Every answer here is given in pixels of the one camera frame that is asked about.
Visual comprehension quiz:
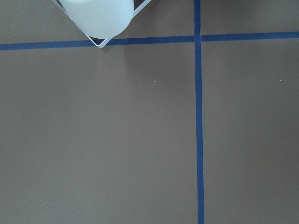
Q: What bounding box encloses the white wire rack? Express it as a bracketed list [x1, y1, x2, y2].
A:
[54, 0, 152, 49]

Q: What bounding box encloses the white cup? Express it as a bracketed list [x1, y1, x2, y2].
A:
[57, 0, 135, 40]

